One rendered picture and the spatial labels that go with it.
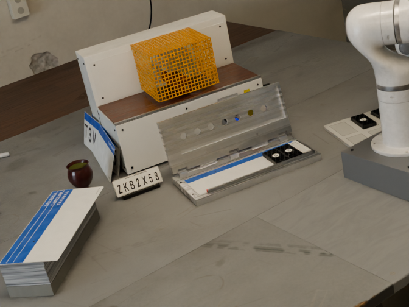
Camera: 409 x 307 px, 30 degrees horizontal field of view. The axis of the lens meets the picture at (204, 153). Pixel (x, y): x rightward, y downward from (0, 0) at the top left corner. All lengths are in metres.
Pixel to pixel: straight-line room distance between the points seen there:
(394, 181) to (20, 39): 2.39
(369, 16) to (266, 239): 0.66
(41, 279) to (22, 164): 0.97
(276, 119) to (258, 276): 0.78
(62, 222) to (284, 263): 0.64
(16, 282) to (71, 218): 0.24
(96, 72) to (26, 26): 1.37
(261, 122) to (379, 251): 0.77
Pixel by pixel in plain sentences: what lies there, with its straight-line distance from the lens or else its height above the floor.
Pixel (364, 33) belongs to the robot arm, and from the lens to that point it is 2.14.
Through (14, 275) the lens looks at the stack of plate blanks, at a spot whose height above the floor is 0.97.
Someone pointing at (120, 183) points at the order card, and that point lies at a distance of 2.47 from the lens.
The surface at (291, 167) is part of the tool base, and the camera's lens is 2.42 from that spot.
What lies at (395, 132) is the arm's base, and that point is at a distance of 2.24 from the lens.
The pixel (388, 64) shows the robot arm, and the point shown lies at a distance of 2.17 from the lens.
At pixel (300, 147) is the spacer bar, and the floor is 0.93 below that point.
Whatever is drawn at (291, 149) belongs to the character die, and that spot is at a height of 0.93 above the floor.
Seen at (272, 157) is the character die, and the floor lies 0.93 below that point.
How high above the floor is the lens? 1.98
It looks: 24 degrees down
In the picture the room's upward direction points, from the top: 12 degrees counter-clockwise
